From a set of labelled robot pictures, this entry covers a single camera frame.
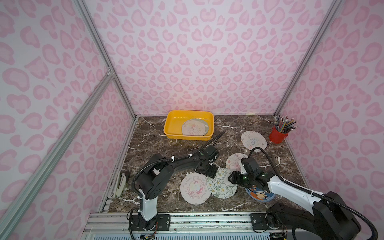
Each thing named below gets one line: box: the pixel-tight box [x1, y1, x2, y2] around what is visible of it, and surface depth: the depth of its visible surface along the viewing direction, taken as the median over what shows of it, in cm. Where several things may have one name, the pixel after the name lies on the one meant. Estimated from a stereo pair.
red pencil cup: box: [269, 126, 289, 144], surface depth 105 cm
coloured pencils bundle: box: [274, 115, 298, 134], surface depth 97 cm
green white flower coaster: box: [206, 167, 238, 199], surface depth 86 cm
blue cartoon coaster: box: [244, 185, 276, 202], surface depth 83 cm
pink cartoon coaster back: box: [181, 119, 209, 136], surface depth 113 cm
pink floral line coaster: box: [225, 153, 249, 178], surface depth 96 cm
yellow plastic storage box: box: [163, 110, 215, 141], surface depth 113 cm
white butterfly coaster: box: [241, 130, 267, 152], surface depth 108 cm
